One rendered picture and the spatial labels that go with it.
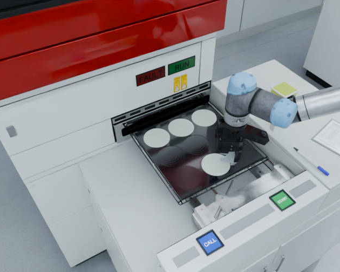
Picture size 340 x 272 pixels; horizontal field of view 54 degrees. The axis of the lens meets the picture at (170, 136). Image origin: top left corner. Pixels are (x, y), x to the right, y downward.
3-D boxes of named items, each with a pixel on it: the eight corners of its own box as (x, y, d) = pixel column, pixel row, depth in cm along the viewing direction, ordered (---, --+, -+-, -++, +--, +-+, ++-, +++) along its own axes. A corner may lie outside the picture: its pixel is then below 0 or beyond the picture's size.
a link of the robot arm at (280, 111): (302, 107, 92) (266, 92, 97) (297, 101, 82) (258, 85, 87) (289, 132, 94) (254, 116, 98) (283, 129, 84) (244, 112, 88)
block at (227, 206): (214, 201, 107) (215, 196, 105) (223, 197, 108) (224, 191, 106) (229, 221, 102) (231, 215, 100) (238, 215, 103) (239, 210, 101)
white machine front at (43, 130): (22, 179, 122) (-25, 94, 93) (205, 105, 150) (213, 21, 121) (25, 185, 120) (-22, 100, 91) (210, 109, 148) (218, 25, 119)
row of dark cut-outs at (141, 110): (112, 123, 124) (111, 118, 122) (209, 86, 139) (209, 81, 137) (113, 123, 123) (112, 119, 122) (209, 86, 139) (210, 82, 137)
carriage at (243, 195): (191, 218, 106) (191, 213, 104) (277, 172, 119) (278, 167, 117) (205, 238, 101) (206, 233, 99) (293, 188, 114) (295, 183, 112)
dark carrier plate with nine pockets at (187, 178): (134, 134, 127) (134, 133, 126) (208, 104, 139) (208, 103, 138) (181, 199, 106) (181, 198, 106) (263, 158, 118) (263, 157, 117)
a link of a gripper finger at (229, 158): (217, 164, 115) (220, 146, 109) (235, 164, 115) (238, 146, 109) (218, 171, 113) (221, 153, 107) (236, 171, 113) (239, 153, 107)
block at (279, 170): (271, 171, 116) (273, 165, 113) (278, 167, 117) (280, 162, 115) (287, 187, 111) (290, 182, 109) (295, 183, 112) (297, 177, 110)
